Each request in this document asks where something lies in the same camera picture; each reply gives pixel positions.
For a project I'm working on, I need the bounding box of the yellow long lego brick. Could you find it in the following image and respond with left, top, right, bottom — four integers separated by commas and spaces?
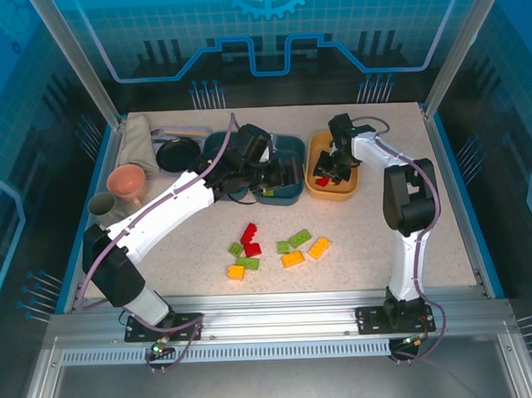
280, 250, 307, 269
307, 236, 332, 260

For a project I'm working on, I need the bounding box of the yellow plastic container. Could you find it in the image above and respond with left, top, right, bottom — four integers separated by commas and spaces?
304, 128, 363, 202

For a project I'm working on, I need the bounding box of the teal plastic container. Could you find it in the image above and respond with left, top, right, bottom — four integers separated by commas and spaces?
248, 131, 309, 209
202, 128, 259, 202

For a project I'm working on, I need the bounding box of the red stepped lego brick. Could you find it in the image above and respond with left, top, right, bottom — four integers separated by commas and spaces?
239, 223, 259, 246

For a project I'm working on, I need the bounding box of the black round pan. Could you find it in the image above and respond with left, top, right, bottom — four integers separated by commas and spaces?
155, 137, 203, 174

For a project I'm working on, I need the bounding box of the light wooden stick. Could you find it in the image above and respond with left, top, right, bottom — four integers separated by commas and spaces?
164, 127, 211, 139

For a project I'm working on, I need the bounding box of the lavender plastic tray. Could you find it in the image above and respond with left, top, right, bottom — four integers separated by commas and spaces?
149, 123, 214, 178

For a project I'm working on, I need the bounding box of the beige folded cloth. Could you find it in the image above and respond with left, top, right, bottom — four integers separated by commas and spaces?
116, 113, 161, 177

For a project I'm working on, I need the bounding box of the pink mug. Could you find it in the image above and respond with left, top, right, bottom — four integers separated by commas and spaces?
106, 163, 150, 209

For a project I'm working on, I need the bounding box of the aluminium front beam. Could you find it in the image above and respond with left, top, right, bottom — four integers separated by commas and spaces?
45, 284, 515, 352

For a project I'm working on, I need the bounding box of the grey mug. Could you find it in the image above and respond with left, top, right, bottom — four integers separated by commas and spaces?
86, 191, 128, 228

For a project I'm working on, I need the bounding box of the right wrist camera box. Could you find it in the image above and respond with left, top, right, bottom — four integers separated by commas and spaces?
327, 112, 357, 139

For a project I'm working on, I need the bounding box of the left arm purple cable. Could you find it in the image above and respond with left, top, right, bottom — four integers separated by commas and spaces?
72, 112, 255, 380

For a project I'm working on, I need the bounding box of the aluminium table side rail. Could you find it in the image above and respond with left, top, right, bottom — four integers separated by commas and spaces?
422, 106, 502, 302
55, 118, 135, 314

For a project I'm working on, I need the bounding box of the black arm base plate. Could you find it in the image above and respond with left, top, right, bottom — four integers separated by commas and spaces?
355, 304, 437, 335
123, 312, 205, 344

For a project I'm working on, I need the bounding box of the aluminium frame post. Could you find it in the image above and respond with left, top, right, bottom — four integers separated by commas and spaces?
27, 0, 125, 134
418, 0, 515, 119

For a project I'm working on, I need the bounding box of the slotted aluminium cable duct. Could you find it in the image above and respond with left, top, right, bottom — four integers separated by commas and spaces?
59, 337, 393, 368

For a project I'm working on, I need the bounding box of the cable connector with LED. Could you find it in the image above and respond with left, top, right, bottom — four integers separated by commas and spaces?
395, 333, 430, 351
149, 340, 176, 360

